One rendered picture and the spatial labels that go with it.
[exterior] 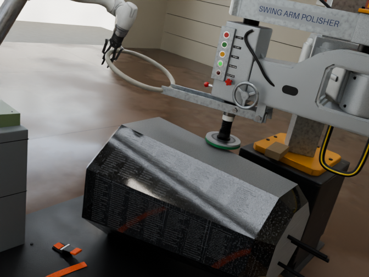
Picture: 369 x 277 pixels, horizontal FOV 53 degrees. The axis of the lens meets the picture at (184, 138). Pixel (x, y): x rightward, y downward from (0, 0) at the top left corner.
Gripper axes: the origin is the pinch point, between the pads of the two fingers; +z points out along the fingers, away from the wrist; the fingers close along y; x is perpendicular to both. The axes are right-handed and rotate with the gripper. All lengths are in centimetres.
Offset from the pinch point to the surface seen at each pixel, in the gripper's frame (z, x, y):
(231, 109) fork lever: -26, -34, 82
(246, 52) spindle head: -59, -37, 71
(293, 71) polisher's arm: -64, -46, 96
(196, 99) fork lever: -18, -26, 63
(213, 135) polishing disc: -4, -29, 82
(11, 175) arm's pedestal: 61, -70, -8
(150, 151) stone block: 14, -51, 54
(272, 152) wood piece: -10, -18, 122
